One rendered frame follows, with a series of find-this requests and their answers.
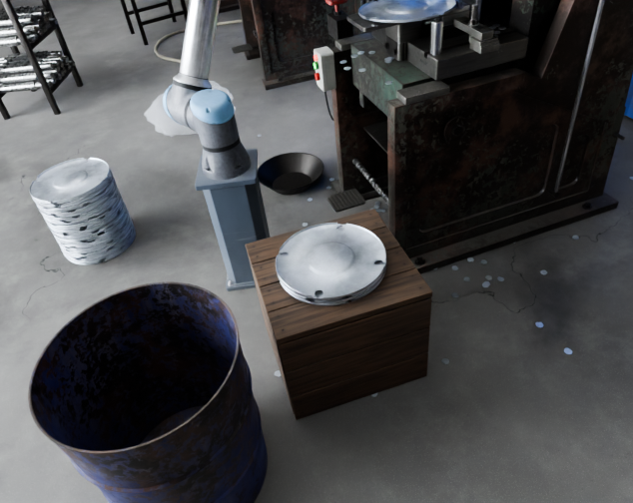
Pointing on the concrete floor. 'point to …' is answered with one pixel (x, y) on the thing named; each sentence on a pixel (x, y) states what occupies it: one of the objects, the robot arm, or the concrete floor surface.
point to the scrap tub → (154, 398)
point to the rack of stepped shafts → (14, 78)
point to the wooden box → (345, 327)
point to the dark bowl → (291, 172)
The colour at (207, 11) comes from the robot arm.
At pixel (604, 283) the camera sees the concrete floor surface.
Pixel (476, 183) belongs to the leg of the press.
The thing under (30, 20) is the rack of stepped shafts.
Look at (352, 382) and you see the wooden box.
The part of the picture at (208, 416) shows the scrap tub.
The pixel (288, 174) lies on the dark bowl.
